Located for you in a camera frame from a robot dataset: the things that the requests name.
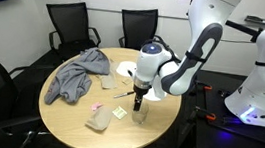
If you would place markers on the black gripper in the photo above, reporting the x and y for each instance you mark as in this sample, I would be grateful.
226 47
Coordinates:
141 91

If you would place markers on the clear glass cup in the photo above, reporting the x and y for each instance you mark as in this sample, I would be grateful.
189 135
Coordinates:
141 117

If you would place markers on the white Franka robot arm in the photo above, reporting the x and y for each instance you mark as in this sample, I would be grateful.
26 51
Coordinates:
194 57

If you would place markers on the black marker pen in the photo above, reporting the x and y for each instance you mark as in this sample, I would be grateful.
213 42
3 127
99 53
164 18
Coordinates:
121 95

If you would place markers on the pale yellow paper packet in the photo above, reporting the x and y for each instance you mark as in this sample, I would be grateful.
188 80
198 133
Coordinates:
119 113

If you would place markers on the small tan paper packet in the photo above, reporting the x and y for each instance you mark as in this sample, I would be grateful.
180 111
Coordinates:
126 81

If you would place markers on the small white round plate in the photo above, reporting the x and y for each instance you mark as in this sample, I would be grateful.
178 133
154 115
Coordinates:
126 68

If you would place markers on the large folded beige napkin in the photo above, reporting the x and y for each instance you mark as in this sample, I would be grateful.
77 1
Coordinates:
99 119

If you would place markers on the pink sticky note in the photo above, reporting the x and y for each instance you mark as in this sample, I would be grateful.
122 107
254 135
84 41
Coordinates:
96 106

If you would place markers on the black orange bar clamp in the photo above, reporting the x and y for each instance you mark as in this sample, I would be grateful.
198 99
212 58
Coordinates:
206 87
202 112

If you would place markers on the grey sweatshirt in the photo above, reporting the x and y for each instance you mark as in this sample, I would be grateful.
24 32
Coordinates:
73 77

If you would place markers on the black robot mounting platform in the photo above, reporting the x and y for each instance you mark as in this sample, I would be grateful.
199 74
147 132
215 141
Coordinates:
253 133

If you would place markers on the grey whiteboard marker tray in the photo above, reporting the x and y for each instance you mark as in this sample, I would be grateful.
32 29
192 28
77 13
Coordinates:
259 20

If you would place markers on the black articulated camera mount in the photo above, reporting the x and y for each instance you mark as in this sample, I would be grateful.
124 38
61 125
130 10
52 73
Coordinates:
241 27

